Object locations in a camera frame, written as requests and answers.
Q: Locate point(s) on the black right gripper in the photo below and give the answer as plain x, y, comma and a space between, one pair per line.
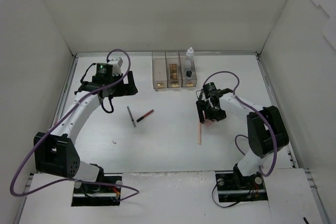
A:
210, 109

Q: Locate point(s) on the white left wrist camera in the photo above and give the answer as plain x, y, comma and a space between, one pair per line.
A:
116, 66

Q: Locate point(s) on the grey checkered eyeliner pencil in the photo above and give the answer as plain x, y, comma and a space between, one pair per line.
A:
131, 117

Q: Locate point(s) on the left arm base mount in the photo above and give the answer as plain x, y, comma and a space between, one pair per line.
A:
89, 195

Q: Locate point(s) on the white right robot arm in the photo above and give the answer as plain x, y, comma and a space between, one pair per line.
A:
267, 134

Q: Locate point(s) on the pink square compact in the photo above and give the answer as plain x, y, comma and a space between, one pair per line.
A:
208, 123

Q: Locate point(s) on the pink slim tube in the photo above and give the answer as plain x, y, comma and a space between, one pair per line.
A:
199, 134

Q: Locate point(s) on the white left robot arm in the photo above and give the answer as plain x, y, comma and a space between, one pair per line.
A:
56, 153

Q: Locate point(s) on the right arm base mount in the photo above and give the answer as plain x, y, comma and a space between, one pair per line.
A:
230, 191

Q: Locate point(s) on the brown eyeshadow palette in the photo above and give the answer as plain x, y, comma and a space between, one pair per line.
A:
173, 72

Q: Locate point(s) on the clear three-slot organizer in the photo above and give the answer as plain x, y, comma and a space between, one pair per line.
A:
160, 70

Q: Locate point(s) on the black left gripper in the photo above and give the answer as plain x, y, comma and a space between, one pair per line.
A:
131, 83

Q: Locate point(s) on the red black lip gloss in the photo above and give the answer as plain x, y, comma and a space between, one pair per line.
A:
145, 115

